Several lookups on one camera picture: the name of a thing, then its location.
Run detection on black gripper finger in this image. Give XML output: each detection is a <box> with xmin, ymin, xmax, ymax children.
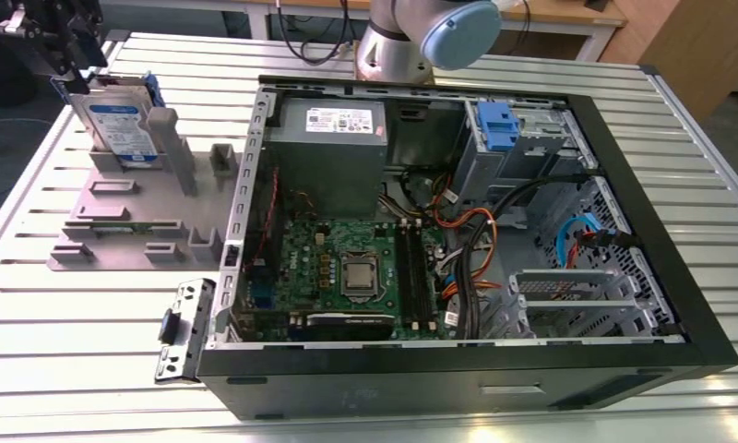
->
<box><xmin>71</xmin><ymin>13</ymin><xmax>110</xmax><ymax>66</ymax></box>
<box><xmin>26</xmin><ymin>22</ymin><xmax>93</xmax><ymax>94</ymax></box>

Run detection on hard disk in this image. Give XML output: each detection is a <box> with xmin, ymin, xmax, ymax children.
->
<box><xmin>47</xmin><ymin>71</ymin><xmax>165</xmax><ymax>165</ymax></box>

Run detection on black chair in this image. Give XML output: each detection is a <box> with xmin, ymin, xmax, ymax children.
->
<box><xmin>0</xmin><ymin>0</ymin><xmax>43</xmax><ymax>110</ymax></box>

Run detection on grey parts rack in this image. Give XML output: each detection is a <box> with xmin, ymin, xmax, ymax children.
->
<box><xmin>45</xmin><ymin>108</ymin><xmax>247</xmax><ymax>272</ymax></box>

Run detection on green RAM stick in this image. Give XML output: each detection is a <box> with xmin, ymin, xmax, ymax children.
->
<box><xmin>90</xmin><ymin>222</ymin><xmax>154</xmax><ymax>233</ymax></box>

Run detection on grey power supply unit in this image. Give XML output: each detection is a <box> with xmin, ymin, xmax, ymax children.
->
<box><xmin>262</xmin><ymin>96</ymin><xmax>390</xmax><ymax>222</ymax></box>

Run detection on green motherboard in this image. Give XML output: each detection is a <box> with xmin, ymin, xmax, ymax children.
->
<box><xmin>233</xmin><ymin>216</ymin><xmax>462</xmax><ymax>342</ymax></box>

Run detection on silver CPU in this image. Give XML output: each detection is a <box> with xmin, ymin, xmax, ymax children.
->
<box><xmin>343</xmin><ymin>263</ymin><xmax>377</xmax><ymax>288</ymax></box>

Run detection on blue plastic drive latch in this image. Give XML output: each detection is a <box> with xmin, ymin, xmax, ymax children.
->
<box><xmin>475</xmin><ymin>100</ymin><xmax>521</xmax><ymax>151</ymax></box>

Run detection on CPU socket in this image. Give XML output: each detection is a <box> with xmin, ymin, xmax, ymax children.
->
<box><xmin>335</xmin><ymin>250</ymin><xmax>383</xmax><ymax>304</ymax></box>

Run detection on black RAM slot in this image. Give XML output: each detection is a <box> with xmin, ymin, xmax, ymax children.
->
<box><xmin>395</xmin><ymin>220</ymin><xmax>425</xmax><ymax>331</ymax></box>
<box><xmin>411</xmin><ymin>220</ymin><xmax>441</xmax><ymax>331</ymax></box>

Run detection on silver metal drive cage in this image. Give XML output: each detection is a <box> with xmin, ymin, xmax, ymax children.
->
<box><xmin>454</xmin><ymin>99</ymin><xmax>598</xmax><ymax>222</ymax></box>

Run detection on black graphics card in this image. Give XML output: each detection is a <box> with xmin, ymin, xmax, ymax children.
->
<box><xmin>287</xmin><ymin>311</ymin><xmax>398</xmax><ymax>342</ymax></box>

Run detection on black open PC case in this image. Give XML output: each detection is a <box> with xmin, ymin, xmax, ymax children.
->
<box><xmin>195</xmin><ymin>73</ymin><xmax>738</xmax><ymax>422</ymax></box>

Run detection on brown wooden cabinet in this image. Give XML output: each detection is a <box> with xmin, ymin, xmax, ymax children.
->
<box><xmin>599</xmin><ymin>0</ymin><xmax>738</xmax><ymax>121</ymax></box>

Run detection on blue floor cable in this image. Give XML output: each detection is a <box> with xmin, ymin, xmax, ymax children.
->
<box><xmin>0</xmin><ymin>117</ymin><xmax>55</xmax><ymax>139</ymax></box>

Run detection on thin red wire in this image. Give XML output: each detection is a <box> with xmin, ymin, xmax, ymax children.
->
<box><xmin>254</xmin><ymin>164</ymin><xmax>282</xmax><ymax>267</ymax></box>

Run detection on yellow and black wires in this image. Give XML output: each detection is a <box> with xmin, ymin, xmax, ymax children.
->
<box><xmin>377</xmin><ymin>192</ymin><xmax>423</xmax><ymax>219</ymax></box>

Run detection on metal card retainer bracket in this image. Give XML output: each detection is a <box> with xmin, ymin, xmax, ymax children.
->
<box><xmin>151</xmin><ymin>276</ymin><xmax>217</xmax><ymax>385</ymax></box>

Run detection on orange wire bundle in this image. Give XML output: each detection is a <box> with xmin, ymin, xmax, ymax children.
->
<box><xmin>434</xmin><ymin>207</ymin><xmax>505</xmax><ymax>305</ymax></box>

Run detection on black wire bundle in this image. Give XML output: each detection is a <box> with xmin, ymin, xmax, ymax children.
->
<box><xmin>451</xmin><ymin>173</ymin><xmax>599</xmax><ymax>341</ymax></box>

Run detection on blue wire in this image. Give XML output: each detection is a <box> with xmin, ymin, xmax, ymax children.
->
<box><xmin>553</xmin><ymin>215</ymin><xmax>598</xmax><ymax>269</ymax></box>

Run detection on black power wire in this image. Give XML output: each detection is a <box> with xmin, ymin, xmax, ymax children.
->
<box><xmin>580</xmin><ymin>229</ymin><xmax>642</xmax><ymax>251</ymax></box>

